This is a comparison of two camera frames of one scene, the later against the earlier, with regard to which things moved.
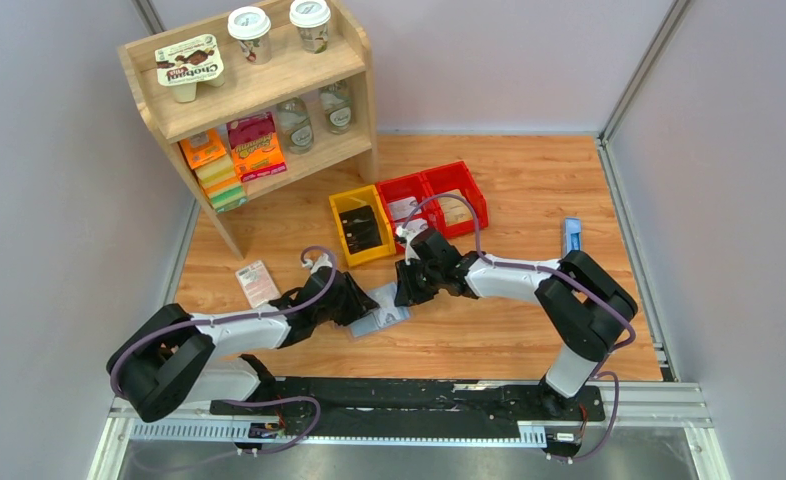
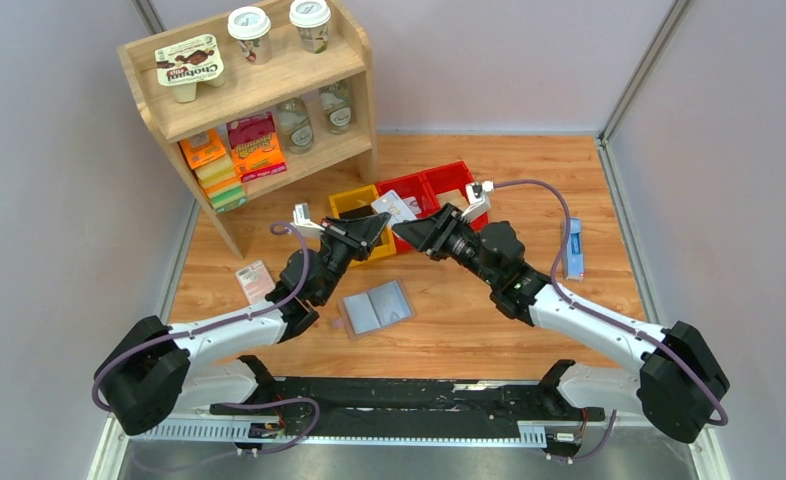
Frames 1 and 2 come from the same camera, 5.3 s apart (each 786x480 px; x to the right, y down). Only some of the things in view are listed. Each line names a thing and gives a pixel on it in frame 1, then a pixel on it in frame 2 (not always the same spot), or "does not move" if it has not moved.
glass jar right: (338, 107) does not move
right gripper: (405, 288) → (431, 234)
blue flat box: (572, 235) does not move
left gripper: (359, 302) → (358, 235)
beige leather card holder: (383, 316) does not move
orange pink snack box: (254, 146) does not move
